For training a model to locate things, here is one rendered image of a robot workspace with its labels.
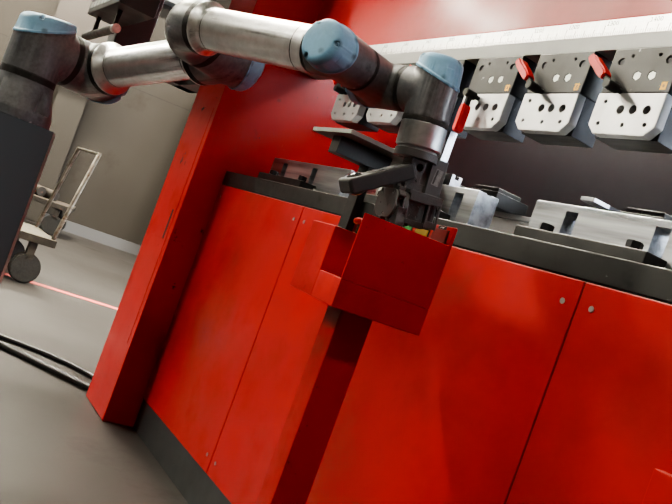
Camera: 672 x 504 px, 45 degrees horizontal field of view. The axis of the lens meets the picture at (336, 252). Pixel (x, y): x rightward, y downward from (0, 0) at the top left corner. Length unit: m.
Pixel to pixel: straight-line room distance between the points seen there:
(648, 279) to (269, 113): 1.70
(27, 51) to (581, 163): 1.43
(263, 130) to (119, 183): 6.66
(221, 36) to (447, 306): 0.62
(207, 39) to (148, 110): 7.86
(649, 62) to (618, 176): 0.73
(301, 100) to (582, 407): 1.74
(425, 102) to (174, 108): 8.12
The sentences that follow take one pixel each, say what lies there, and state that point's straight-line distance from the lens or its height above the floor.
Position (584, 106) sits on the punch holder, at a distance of 1.63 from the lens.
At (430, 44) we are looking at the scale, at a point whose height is 1.31.
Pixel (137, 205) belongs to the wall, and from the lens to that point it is 9.28.
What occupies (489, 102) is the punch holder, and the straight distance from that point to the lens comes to 1.80.
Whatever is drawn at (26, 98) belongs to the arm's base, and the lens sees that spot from 1.81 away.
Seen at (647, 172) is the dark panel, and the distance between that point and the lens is 2.18.
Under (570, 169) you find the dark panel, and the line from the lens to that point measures 2.35.
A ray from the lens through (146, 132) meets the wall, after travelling 9.28.
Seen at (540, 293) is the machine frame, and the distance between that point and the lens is 1.34.
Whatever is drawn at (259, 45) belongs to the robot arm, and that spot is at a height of 1.01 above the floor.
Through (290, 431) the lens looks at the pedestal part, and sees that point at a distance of 1.35.
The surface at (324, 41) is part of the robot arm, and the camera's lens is 1.23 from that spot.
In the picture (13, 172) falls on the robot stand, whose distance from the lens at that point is 1.78.
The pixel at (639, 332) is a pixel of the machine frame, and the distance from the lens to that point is 1.20.
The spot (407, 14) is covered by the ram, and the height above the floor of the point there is 1.41.
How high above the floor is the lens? 0.73
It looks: level
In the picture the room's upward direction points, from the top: 20 degrees clockwise
